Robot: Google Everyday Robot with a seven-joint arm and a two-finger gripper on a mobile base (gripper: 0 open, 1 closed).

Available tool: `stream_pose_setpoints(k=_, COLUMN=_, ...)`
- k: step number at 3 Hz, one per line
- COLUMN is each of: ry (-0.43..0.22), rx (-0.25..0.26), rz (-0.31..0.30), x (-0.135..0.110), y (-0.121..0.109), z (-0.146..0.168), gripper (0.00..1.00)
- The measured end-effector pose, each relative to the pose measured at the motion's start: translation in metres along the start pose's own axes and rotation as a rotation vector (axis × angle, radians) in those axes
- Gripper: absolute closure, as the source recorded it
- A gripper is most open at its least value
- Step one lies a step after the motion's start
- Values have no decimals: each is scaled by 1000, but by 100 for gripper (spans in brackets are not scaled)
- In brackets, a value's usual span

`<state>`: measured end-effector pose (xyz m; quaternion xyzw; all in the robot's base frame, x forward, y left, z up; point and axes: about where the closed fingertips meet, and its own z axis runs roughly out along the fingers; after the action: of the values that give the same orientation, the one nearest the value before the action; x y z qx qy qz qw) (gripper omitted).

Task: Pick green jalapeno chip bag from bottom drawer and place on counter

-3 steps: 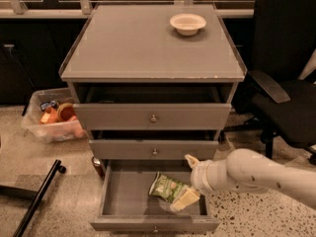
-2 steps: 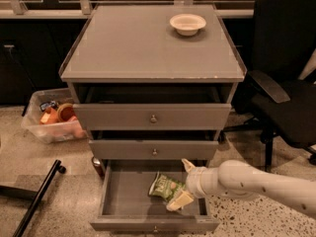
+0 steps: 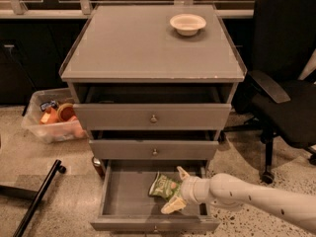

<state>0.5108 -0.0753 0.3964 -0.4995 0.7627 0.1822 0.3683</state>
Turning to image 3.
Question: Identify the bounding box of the grey middle drawer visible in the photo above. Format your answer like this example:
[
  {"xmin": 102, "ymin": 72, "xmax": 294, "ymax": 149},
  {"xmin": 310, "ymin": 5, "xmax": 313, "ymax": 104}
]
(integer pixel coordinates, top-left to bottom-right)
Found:
[{"xmin": 90, "ymin": 130, "xmax": 218, "ymax": 160}]

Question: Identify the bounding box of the black metal stand leg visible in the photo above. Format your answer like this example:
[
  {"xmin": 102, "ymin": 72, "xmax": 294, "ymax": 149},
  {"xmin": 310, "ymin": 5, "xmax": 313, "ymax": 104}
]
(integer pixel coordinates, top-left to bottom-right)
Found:
[{"xmin": 0, "ymin": 160, "xmax": 66, "ymax": 237}]

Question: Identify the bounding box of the white paper bowl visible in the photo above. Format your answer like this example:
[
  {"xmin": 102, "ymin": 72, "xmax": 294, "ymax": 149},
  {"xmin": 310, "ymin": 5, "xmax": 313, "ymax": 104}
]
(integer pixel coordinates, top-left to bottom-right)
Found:
[{"xmin": 170, "ymin": 14, "xmax": 206, "ymax": 37}]

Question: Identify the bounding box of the green jalapeno chip bag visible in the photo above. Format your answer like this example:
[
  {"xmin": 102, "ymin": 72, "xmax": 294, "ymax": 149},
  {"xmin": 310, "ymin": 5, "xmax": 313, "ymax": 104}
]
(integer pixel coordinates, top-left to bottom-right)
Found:
[{"xmin": 148, "ymin": 172, "xmax": 181, "ymax": 201}]

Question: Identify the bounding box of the grey drawer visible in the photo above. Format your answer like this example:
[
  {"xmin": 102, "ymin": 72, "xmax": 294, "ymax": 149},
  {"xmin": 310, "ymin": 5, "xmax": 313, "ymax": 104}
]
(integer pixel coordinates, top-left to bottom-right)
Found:
[
  {"xmin": 91, "ymin": 160, "xmax": 219, "ymax": 232},
  {"xmin": 90, "ymin": 130, "xmax": 218, "ymax": 160},
  {"xmin": 74, "ymin": 84, "xmax": 230, "ymax": 130}
]

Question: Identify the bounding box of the grey drawer cabinet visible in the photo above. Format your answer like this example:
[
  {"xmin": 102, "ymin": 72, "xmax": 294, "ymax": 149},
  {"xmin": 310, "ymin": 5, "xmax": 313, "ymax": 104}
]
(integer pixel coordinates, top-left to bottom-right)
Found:
[{"xmin": 58, "ymin": 4, "xmax": 248, "ymax": 170}]

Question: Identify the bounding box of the orange cup in bin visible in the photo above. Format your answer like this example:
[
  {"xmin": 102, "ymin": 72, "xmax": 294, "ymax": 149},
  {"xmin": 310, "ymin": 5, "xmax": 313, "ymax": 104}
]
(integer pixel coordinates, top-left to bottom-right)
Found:
[{"xmin": 57, "ymin": 103, "xmax": 75, "ymax": 121}]

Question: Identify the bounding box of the black office chair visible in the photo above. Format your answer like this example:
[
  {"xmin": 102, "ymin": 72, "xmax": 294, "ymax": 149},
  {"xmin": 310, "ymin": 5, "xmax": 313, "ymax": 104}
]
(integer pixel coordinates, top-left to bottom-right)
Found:
[{"xmin": 232, "ymin": 0, "xmax": 316, "ymax": 184}]

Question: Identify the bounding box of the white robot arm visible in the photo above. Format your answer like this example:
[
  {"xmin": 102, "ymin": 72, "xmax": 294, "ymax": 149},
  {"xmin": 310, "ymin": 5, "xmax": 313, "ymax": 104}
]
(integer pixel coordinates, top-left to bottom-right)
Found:
[{"xmin": 161, "ymin": 166, "xmax": 316, "ymax": 234}]

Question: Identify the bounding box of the grey top drawer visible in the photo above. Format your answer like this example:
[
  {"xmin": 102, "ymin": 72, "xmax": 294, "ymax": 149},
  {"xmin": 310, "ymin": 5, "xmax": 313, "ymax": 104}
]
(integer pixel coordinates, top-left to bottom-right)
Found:
[{"xmin": 74, "ymin": 84, "xmax": 230, "ymax": 130}]

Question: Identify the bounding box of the grey bottom drawer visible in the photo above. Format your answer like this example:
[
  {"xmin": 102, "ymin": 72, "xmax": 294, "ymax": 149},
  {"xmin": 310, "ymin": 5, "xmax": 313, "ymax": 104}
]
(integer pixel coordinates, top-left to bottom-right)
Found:
[{"xmin": 91, "ymin": 160, "xmax": 219, "ymax": 232}]

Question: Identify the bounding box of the grey window railing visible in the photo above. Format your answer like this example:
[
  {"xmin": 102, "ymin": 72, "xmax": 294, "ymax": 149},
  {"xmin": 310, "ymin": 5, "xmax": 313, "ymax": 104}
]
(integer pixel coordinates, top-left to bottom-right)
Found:
[{"xmin": 0, "ymin": 0, "xmax": 255, "ymax": 20}]

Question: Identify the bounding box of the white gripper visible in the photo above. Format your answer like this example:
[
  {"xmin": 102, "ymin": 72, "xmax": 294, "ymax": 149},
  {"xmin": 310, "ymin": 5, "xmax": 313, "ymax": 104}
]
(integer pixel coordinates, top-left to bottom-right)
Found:
[{"xmin": 161, "ymin": 166, "xmax": 211, "ymax": 214}]

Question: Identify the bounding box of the dark red cabinet caster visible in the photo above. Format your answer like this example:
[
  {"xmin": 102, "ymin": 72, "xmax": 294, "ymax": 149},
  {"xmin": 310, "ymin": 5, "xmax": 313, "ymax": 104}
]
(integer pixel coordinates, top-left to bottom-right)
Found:
[{"xmin": 92, "ymin": 157, "xmax": 105, "ymax": 178}]

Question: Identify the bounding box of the clear plastic storage bin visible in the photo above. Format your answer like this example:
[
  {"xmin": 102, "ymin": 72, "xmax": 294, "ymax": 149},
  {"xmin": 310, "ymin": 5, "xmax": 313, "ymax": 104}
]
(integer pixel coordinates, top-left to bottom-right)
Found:
[{"xmin": 22, "ymin": 88, "xmax": 87, "ymax": 143}]

